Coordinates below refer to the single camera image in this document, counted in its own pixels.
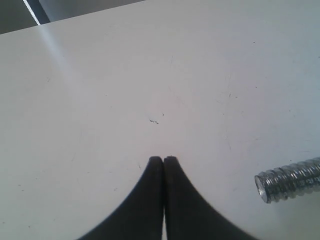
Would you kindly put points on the chrome threaded dumbbell bar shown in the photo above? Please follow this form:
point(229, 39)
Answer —
point(289, 181)

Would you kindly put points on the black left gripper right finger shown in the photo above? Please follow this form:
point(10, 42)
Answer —
point(188, 216)

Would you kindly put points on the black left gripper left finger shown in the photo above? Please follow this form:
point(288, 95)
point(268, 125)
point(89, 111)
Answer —
point(140, 215)

